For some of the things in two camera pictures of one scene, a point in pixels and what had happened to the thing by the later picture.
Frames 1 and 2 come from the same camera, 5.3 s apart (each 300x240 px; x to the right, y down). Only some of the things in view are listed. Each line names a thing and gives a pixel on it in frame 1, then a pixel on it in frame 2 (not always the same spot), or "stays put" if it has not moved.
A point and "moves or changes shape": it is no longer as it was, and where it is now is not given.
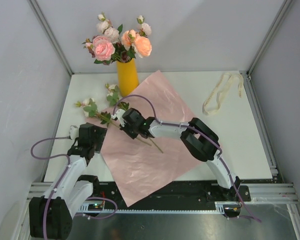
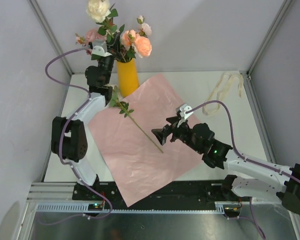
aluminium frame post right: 269,36 stays put
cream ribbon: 223,91 stays put
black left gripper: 100,133 -> 111,56
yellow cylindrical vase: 128,76 stays put
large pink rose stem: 101,48 moves or changes shape
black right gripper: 125,128 -> 162,134
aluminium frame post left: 51,34 stays put
